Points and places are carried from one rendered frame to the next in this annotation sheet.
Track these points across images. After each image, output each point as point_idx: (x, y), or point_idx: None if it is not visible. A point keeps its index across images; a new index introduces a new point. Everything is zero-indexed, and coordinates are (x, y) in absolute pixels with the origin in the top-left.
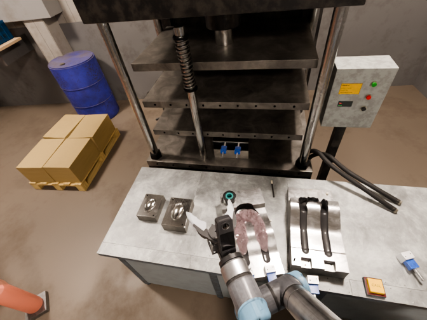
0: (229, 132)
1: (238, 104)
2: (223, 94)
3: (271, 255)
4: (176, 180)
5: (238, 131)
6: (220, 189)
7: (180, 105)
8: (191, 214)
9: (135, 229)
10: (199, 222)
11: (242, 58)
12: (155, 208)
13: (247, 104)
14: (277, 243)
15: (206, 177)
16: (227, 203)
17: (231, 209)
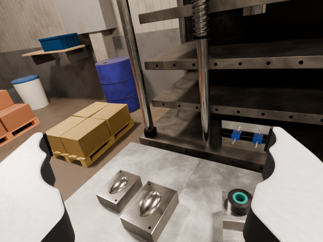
0: (248, 108)
1: (270, 60)
2: (247, 53)
3: None
4: (164, 163)
5: (263, 108)
6: (223, 188)
7: (186, 65)
8: (37, 138)
9: (88, 214)
10: (18, 193)
11: None
12: (122, 191)
13: (285, 59)
14: None
15: (205, 167)
16: (267, 140)
17: (314, 170)
